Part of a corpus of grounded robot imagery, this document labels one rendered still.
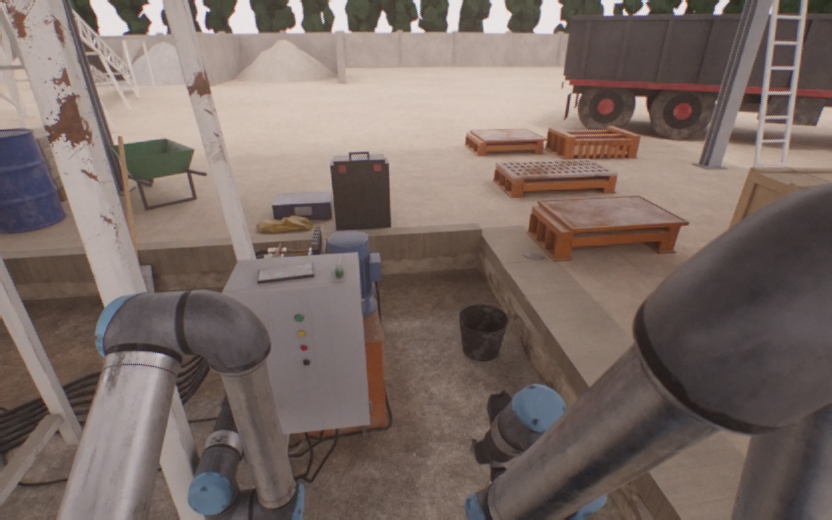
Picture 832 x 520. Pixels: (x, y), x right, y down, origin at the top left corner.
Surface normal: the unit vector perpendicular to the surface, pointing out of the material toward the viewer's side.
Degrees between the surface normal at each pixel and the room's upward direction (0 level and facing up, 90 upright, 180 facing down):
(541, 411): 19
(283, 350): 90
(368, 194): 90
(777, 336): 69
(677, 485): 0
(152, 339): 45
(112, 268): 81
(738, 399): 95
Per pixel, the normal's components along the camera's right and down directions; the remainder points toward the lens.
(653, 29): -0.42, 0.42
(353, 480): 0.00, -0.89
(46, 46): 0.14, 0.30
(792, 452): -0.94, 0.18
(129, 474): 0.76, -0.43
